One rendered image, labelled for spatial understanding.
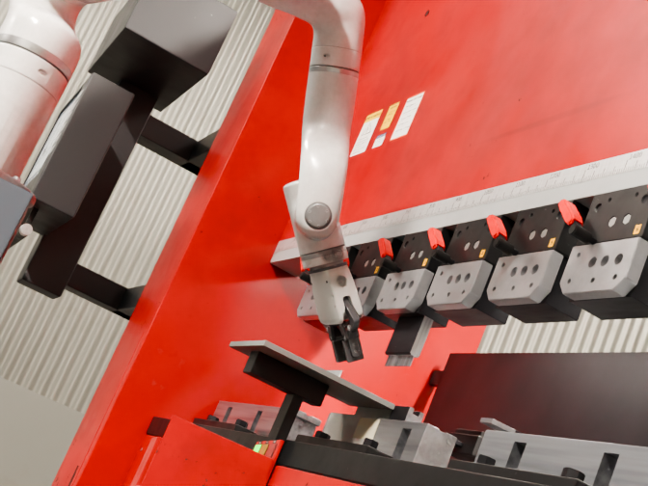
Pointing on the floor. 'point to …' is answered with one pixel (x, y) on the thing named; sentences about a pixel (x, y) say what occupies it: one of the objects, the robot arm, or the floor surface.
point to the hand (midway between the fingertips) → (347, 350)
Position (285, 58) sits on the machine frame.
